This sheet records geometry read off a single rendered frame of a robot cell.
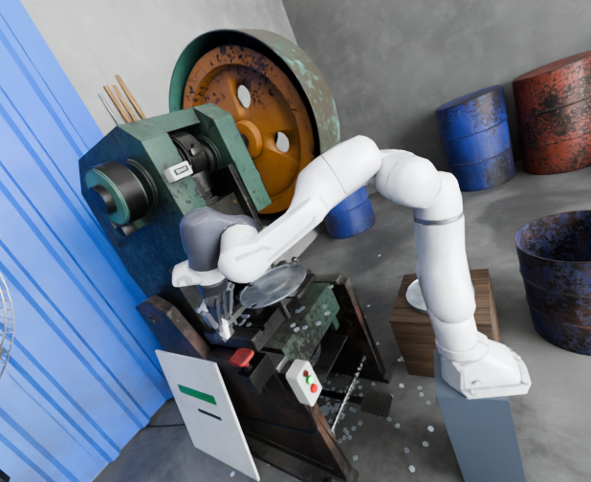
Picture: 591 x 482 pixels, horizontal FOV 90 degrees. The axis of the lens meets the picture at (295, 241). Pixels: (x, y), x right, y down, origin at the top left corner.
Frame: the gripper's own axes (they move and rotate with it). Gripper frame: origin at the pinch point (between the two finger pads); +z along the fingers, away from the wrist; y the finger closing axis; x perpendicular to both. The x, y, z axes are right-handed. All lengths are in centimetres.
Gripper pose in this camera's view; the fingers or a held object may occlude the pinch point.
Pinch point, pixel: (223, 328)
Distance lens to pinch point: 92.6
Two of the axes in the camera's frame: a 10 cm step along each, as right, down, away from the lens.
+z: 0.2, 8.2, 5.7
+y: 5.1, -4.9, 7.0
